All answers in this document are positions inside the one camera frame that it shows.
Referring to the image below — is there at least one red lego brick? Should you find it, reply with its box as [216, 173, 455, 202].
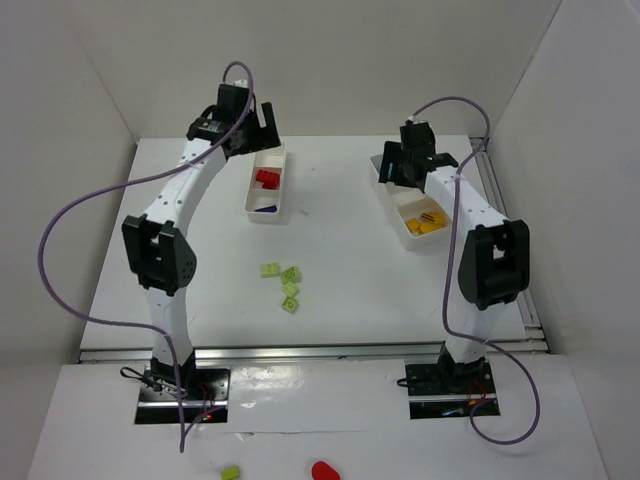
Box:
[260, 180, 280, 190]
[255, 169, 280, 183]

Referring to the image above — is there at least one yellow curved lego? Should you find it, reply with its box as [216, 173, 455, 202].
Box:
[420, 211, 447, 226]

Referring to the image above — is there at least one small yellow lego brick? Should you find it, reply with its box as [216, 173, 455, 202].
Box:
[405, 218, 421, 234]

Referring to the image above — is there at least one yellow rounded lego piece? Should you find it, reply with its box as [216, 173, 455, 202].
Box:
[418, 222, 442, 235]

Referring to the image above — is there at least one dark blue lego brick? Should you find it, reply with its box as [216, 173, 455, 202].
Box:
[254, 204, 278, 213]

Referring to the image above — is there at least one light green curved lego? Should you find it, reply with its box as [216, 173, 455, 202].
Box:
[260, 263, 281, 278]

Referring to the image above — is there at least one green lego with studs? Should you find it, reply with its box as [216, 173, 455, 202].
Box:
[280, 266, 302, 284]

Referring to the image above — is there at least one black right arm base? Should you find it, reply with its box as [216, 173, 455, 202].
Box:
[396, 364, 500, 420]

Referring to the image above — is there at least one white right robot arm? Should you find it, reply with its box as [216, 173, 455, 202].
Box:
[378, 120, 530, 389]

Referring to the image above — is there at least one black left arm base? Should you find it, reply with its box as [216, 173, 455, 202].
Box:
[120, 367, 231, 425]

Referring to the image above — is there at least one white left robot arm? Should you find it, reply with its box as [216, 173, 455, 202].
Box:
[122, 81, 281, 388]

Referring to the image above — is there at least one white right divided container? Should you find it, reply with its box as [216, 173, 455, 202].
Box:
[369, 154, 451, 252]

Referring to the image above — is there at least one white divided container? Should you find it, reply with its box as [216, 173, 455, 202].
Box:
[244, 146, 287, 224]
[369, 154, 451, 252]

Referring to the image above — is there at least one white left divided container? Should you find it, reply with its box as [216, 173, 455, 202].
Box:
[244, 146, 287, 224]

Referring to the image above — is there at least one small green lego square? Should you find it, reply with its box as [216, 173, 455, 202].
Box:
[282, 282, 299, 298]

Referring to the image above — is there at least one green lego front square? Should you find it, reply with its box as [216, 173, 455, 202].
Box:
[281, 296, 299, 314]

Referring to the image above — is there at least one red rounded piece foreground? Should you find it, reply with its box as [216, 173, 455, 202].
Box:
[311, 461, 341, 480]

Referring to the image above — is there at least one green lego on foreground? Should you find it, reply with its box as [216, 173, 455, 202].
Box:
[220, 465, 240, 480]

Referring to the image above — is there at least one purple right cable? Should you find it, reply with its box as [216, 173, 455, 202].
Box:
[405, 96, 542, 447]

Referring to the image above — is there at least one purple cable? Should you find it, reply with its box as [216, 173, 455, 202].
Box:
[38, 60, 254, 454]
[405, 96, 542, 447]

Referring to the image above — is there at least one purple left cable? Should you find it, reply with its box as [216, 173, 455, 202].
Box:
[38, 60, 254, 454]

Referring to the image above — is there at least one aluminium rail front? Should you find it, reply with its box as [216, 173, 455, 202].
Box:
[77, 340, 461, 365]

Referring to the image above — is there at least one aluminium rail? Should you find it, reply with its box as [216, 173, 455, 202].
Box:
[77, 340, 461, 365]
[470, 137, 548, 350]

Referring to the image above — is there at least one aluminium rail right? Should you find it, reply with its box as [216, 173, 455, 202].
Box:
[470, 137, 548, 350]

